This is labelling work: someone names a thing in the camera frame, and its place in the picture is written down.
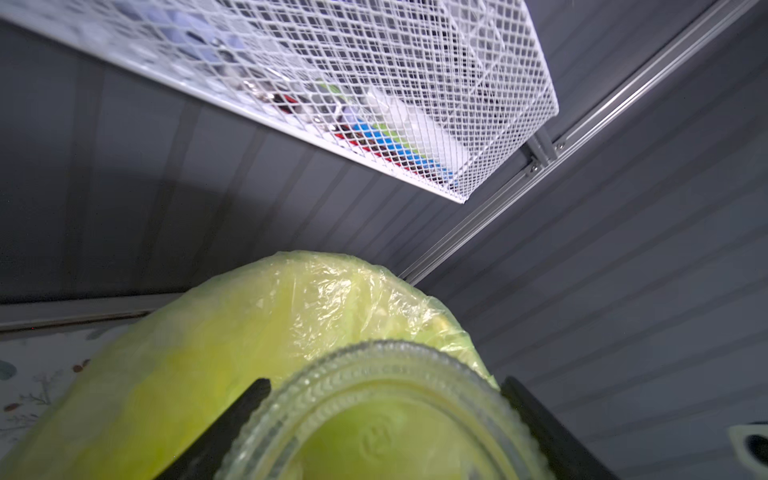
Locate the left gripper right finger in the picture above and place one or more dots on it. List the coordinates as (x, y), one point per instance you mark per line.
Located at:
(568, 457)

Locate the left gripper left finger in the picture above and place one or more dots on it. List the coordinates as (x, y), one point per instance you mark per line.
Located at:
(205, 456)

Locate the oatmeal jar with beige lid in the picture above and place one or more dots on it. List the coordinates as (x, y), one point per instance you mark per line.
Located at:
(385, 409)

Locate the green plastic bin liner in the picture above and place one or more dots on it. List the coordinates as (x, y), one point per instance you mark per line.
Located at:
(148, 395)

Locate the floral table mat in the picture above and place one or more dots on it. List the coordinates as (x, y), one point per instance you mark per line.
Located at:
(39, 366)

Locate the white bottle in basket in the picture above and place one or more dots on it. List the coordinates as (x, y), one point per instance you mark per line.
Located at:
(412, 128)

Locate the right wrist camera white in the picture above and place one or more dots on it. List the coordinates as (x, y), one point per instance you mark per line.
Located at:
(749, 442)

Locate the white wire mesh basket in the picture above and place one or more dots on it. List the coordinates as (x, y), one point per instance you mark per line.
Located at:
(304, 67)

